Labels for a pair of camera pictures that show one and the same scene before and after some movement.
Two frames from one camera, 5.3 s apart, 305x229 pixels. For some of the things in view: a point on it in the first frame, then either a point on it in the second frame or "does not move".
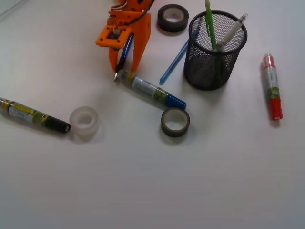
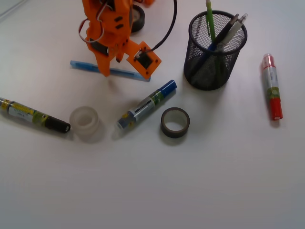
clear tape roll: (84, 123) does not move
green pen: (212, 35) does not move
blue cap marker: (149, 89) → (135, 113)
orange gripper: (133, 17) → (108, 30)
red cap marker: (272, 85) does not move
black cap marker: (33, 115) does not move
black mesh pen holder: (215, 38) does not move
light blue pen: (179, 56) → (121, 73)
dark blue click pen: (123, 55) → (211, 47)
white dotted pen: (233, 27) does not move
